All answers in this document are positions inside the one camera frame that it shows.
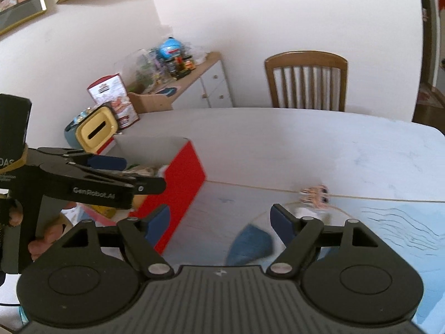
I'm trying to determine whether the silver foil snack bag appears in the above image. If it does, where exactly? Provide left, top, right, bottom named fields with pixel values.
left=300, top=185, right=330, bottom=210

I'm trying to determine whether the person's left hand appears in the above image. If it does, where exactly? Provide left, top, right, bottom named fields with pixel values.
left=8, top=207, right=72, bottom=261

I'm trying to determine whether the red white cardboard box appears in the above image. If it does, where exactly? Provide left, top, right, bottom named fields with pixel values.
left=79, top=135, right=206, bottom=253

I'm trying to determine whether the red white snack bag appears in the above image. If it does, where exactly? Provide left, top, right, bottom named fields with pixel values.
left=87, top=74, right=140, bottom=130

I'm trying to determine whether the brown cardboard box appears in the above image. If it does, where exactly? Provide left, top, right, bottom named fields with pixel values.
left=127, top=92, right=173, bottom=114

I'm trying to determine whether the white drawer sideboard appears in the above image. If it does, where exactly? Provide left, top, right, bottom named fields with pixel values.
left=149, top=51, right=233, bottom=110

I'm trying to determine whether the brown wooden chair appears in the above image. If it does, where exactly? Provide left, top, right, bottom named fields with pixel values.
left=264, top=51, right=348, bottom=112

